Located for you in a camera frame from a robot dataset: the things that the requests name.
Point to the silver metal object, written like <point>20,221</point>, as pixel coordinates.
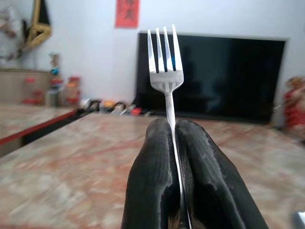
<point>299,219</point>

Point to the wooden sideboard cabinet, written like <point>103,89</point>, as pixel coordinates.
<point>22,86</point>

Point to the red paper wall hanging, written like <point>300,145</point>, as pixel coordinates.
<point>127,13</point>

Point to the black flat screen television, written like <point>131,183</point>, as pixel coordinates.
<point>228,76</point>

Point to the red and orange snack box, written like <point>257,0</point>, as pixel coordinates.
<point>73,90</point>

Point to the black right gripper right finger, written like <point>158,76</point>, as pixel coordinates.
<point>214,176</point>

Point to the low red-edged side table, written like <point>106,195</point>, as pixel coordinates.
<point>31,121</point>

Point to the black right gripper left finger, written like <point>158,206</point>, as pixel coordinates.
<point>150,171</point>

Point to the red and gold figurine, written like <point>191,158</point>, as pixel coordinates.
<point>295,107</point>

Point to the colourful stacked toy tower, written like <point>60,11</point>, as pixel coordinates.
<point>55,80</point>

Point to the black and gold wall ornament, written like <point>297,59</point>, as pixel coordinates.
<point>38,23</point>

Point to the silver metal fork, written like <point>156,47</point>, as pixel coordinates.
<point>166,78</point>

